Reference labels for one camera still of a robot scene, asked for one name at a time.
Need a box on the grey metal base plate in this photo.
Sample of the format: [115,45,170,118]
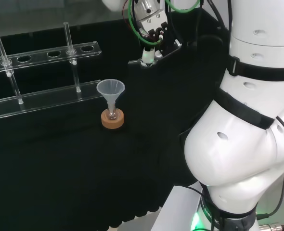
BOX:
[153,184,205,231]

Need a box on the small round-bottom glass flask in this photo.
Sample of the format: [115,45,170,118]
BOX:
[107,105,120,121]

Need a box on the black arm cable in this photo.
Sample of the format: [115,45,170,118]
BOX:
[204,0,232,33]

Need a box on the black bench cloth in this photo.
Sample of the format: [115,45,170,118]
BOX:
[0,11,232,229]

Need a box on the clear plastic funnel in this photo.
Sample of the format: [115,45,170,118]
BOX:
[96,79,126,114]

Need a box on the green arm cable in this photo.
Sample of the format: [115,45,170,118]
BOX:
[127,0,203,45]

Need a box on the clear acrylic funnel stand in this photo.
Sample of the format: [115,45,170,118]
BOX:
[0,22,103,120]

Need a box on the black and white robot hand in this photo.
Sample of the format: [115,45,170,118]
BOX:
[128,21,183,70]

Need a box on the cork ring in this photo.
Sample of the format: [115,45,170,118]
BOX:
[101,108,126,131]

